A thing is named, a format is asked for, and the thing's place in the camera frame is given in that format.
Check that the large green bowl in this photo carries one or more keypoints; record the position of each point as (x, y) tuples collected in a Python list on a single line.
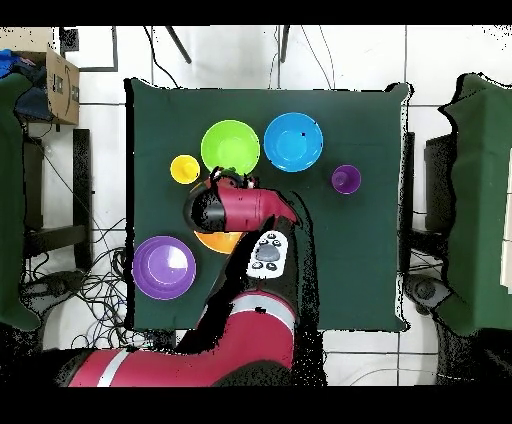
[(230, 146)]

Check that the large orange bowl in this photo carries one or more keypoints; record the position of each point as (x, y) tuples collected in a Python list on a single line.
[(218, 242)]

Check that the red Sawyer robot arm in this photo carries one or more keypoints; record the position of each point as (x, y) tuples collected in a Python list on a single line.
[(248, 208)]

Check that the large blue bowl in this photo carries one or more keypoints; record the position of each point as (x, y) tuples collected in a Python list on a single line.
[(293, 142)]

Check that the dark green tablecloth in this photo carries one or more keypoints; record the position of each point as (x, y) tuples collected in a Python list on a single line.
[(168, 120)]

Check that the large purple bowl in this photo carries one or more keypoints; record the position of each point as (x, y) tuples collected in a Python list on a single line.
[(164, 268)]

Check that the purple cup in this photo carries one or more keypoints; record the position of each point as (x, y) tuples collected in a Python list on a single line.
[(346, 179)]

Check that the black tripod leg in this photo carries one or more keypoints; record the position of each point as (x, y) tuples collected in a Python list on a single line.
[(284, 44), (178, 44)]

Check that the black power strip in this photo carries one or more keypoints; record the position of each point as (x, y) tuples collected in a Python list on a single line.
[(164, 338)]

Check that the cardboard box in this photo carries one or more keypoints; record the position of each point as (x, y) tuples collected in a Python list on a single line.
[(62, 88)]

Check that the green cloth side table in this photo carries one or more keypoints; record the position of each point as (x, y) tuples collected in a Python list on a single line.
[(480, 200), (10, 200)]

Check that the blue cloth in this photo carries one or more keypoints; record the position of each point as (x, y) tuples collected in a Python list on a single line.
[(8, 60)]

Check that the black stool frame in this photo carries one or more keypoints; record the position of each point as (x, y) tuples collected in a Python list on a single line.
[(82, 200), (438, 184)]

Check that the black metal frame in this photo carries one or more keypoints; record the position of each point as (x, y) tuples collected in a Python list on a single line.
[(115, 48)]

